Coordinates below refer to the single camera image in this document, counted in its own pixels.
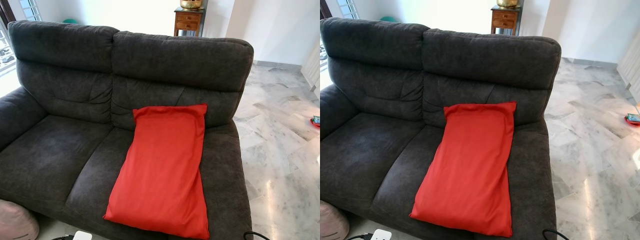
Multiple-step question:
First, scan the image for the white cabinet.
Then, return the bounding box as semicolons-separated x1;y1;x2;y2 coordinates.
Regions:
301;42;321;93
616;40;640;88

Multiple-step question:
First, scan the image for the window with white grille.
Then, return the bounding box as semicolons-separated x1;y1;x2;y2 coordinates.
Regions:
19;0;43;22
336;0;359;20

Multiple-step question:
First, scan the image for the red pillow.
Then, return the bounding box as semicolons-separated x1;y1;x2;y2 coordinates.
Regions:
103;103;211;240
409;101;517;238

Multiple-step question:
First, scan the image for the pink pillow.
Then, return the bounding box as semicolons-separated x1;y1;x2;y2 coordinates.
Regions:
320;200;350;240
0;199;40;240

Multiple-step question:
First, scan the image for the dark grey fabric sofa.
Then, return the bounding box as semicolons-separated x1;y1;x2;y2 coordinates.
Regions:
0;20;255;240
320;17;562;240

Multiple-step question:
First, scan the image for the wooden side table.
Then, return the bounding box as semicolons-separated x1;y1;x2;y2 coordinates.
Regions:
173;7;205;37
490;5;522;36

